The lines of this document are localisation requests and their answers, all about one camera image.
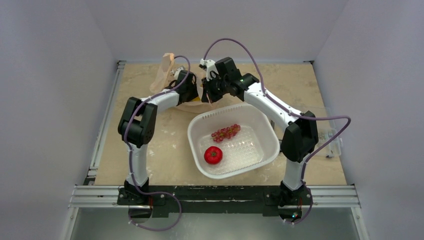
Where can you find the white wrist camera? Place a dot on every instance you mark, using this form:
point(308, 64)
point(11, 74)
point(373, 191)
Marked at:
point(176, 72)
point(210, 68)

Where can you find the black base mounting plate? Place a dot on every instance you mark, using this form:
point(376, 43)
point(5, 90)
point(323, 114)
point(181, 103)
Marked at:
point(266, 200)

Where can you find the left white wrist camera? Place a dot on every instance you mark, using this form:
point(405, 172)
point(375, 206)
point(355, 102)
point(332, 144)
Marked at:
point(176, 72)

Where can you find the aluminium rail frame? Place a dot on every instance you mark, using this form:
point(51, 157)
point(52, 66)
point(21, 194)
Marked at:
point(93, 212)

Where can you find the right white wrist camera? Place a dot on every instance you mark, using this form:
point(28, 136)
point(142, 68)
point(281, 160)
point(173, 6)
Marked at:
point(210, 68)

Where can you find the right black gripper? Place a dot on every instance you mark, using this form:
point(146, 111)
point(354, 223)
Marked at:
point(212, 91)

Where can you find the red fake grape bunch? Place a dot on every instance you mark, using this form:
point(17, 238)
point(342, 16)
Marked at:
point(225, 133)

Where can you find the white plastic basket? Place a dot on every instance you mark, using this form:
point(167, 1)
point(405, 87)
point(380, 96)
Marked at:
point(254, 146)

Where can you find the red fake fruit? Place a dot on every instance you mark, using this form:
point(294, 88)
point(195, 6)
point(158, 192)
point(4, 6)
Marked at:
point(213, 155)

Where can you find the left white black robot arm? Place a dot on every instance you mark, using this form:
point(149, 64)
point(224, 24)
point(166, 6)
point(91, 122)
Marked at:
point(138, 122)

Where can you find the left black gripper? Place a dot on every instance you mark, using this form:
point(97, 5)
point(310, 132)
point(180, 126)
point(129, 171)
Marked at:
point(195, 93)

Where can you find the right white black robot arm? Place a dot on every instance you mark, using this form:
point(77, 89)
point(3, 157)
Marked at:
point(300, 129)

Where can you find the orange translucent plastic bag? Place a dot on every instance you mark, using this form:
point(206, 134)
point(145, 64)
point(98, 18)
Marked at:
point(164, 78)

